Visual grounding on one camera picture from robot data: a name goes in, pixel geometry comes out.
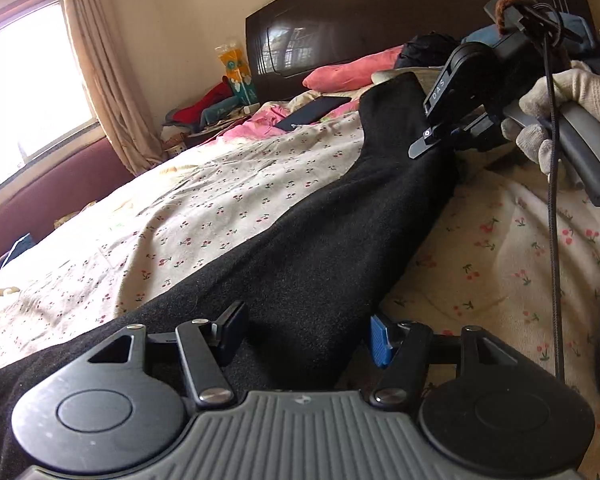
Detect window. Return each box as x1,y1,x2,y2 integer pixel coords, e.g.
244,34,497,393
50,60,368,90
0,0,102,203

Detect maroon window bench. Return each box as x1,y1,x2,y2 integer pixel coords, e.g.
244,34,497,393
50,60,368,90
0,135,137,273

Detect black pants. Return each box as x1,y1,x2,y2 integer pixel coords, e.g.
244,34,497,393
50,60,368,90
0,72,463,480

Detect cherry print bed sheet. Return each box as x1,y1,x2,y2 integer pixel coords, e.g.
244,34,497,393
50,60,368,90
0,105,600,480

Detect dark wooden headboard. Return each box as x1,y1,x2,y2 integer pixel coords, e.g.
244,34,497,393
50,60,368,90
245,0,597,96

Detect beige curtain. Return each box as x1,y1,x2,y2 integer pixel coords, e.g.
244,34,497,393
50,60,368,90
60,0,165,177

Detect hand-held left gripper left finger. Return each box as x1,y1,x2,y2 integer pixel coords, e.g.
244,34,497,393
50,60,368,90
87,301,249,407

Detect red cloth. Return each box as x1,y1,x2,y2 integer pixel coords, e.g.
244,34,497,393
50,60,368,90
171,80,236,127

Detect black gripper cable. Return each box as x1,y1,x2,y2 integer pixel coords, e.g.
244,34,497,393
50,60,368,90
542,5,567,383

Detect pink pillow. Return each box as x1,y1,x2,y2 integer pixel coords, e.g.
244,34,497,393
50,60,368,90
302,45,406,92

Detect blue cloth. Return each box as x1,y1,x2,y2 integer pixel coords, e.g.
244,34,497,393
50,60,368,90
461,14,597,57

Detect yellow printed bag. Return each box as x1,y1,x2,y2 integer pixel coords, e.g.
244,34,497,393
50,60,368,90
215,44,259,109

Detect black bag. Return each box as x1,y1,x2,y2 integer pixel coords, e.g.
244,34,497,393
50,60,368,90
401,33,462,69

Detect pink printed blanket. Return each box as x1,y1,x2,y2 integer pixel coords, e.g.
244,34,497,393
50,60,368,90
200,91,363,146

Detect person's right hand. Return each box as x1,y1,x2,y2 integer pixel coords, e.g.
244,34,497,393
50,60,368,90
514,59,600,190

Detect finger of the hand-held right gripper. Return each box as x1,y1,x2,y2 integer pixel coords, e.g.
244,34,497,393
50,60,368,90
408,126,454,159

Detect blue item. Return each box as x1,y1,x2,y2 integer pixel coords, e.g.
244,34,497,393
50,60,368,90
4,233,34,267

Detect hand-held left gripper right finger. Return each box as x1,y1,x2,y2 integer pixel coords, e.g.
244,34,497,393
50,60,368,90
369,313,521,407

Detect black tablet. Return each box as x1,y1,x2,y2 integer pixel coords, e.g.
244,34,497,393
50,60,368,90
272,95,353,132

